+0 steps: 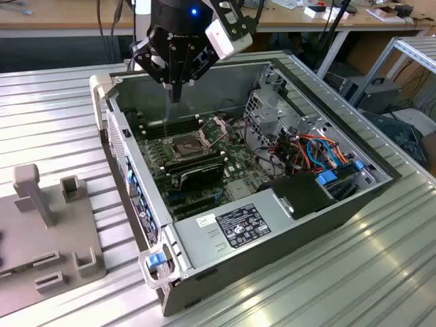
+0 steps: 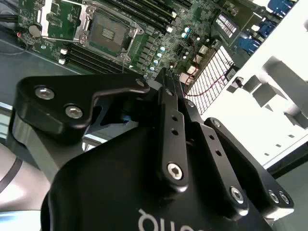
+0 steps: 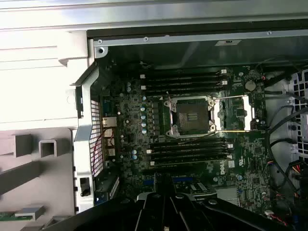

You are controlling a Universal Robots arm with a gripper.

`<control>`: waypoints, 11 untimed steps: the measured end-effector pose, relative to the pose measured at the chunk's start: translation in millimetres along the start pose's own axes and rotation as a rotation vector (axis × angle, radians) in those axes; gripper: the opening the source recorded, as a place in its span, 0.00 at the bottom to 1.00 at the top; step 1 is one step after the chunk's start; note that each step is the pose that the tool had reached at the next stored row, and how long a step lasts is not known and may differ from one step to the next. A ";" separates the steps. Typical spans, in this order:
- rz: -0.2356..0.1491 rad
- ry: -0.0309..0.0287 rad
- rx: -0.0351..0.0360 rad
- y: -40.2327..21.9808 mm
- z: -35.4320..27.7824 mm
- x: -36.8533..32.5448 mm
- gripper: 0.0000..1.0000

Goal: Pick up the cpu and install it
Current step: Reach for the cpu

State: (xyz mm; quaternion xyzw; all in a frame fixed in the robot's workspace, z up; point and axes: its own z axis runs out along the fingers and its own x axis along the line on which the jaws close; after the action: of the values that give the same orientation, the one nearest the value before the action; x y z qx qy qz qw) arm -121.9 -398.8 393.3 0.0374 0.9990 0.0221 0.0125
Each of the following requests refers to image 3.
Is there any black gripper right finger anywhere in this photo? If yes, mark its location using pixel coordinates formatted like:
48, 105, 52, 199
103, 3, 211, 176
165, 173, 292, 231

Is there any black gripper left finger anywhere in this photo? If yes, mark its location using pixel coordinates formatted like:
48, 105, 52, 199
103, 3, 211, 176
43, 173, 170, 231

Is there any metal socket cover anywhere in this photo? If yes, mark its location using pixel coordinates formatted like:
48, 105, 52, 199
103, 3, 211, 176
211, 95, 256, 133

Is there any thin wire locking lever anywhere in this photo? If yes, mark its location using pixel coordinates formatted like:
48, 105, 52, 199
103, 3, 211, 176
167, 92, 176, 113

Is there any CPU socket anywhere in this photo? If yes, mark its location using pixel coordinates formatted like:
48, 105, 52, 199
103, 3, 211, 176
163, 95, 217, 139

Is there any silver chipset heatsink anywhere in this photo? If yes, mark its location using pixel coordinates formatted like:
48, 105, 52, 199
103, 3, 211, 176
215, 187, 240, 205

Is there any grey open PC case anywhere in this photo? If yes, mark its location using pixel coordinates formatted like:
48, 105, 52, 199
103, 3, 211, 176
57, 19, 308, 231

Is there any green motherboard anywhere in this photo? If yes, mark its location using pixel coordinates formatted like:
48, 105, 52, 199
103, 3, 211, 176
101, 64, 272, 212

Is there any silver ethernet port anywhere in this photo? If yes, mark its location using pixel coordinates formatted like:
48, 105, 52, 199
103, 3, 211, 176
102, 117, 117, 128

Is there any grey parts rack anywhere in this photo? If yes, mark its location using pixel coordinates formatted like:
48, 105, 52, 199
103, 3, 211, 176
0, 129, 80, 231

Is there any green RAM stick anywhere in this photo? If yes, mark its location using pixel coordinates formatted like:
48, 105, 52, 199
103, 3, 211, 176
0, 211, 35, 221

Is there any silver disk bay cage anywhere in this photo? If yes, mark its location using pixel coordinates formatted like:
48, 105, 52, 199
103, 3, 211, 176
287, 69, 308, 157

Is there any black cable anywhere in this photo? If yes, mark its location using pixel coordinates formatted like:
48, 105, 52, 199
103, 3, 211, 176
266, 105, 308, 200

